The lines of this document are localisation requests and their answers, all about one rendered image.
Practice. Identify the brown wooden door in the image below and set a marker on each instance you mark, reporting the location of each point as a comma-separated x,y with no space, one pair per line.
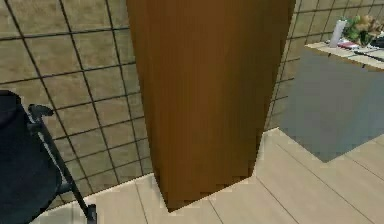
206,100

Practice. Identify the grey counter with wooden top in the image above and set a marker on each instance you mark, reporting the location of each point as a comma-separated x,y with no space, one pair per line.
336,103

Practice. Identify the pink flat book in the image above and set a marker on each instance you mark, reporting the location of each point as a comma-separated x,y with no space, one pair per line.
346,44

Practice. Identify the black long knife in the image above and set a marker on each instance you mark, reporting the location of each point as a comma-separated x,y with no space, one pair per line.
368,55

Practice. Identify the green leafy house plant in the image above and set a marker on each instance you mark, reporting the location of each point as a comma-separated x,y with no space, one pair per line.
361,30

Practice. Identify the black rounded object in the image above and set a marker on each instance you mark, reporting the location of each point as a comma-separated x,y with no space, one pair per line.
378,42

